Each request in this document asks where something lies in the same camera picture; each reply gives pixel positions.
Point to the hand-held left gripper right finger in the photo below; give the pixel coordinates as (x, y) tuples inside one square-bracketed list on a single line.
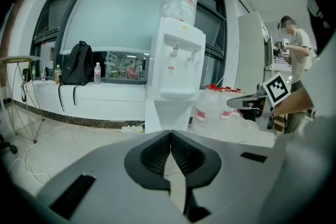
[(197, 162)]

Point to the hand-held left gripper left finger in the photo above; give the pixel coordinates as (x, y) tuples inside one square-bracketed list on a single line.
[(147, 165)]

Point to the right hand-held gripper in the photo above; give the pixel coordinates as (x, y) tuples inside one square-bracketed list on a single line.
[(275, 89)]

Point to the white water dispenser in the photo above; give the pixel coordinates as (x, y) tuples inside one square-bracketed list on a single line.
[(181, 78)]

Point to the person's right forearm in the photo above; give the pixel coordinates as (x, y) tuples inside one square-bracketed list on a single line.
[(296, 102)]

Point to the large red-capped water jug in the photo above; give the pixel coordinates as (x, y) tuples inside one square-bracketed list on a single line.
[(208, 105)]

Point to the small bottle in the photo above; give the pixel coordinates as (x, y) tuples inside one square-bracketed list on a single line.
[(97, 74)]

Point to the plastic-wrapped water jug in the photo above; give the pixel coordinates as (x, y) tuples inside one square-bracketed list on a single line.
[(179, 0)]

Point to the white power strip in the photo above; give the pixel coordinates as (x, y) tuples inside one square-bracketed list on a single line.
[(132, 128)]

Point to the person's grey trousers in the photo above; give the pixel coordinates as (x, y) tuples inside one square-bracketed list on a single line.
[(315, 152)]

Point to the white window ledge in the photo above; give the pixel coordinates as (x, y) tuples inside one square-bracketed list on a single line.
[(105, 99)]

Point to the black backpack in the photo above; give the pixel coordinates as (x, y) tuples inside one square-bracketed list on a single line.
[(78, 63)]

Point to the yellow drink bottle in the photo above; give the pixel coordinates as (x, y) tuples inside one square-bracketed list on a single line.
[(58, 76)]

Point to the cup with straw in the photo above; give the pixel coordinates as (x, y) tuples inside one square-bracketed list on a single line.
[(43, 76)]

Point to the black office chair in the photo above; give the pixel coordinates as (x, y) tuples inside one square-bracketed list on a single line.
[(10, 148)]

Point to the green bottle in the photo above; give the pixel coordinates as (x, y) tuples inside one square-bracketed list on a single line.
[(33, 73)]

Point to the dark framed window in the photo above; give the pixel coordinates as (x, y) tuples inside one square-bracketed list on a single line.
[(118, 15)]

